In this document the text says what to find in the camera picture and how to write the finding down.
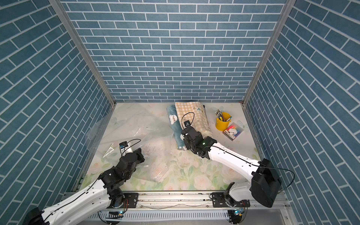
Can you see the orange checked flower blanket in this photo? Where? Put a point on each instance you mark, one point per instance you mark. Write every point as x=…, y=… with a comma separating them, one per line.
x=194, y=112

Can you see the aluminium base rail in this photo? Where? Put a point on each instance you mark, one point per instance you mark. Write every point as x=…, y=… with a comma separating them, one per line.
x=164, y=200

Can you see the pens in bucket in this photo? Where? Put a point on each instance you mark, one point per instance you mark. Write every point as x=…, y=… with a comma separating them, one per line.
x=219, y=115

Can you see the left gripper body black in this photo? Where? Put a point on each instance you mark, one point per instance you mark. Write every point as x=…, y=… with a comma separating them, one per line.
x=138, y=160

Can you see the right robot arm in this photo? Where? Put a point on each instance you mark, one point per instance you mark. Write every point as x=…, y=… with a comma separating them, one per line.
x=262, y=180

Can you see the clear plastic vacuum bag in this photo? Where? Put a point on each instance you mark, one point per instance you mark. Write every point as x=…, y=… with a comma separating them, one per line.
x=142, y=125

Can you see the dark teal bear blanket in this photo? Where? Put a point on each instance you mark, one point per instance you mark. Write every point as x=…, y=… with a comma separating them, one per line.
x=176, y=127

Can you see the yellow metal pen bucket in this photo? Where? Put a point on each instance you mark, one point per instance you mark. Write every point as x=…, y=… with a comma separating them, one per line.
x=222, y=122

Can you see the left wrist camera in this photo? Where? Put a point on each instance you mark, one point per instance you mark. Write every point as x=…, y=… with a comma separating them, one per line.
x=125, y=148

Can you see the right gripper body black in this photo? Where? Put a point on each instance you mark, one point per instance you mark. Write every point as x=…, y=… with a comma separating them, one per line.
x=188, y=146

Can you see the clear box of stationery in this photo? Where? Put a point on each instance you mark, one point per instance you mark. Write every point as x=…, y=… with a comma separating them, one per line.
x=235, y=125

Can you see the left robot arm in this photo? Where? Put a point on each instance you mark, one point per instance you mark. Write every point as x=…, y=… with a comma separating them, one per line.
x=106, y=189

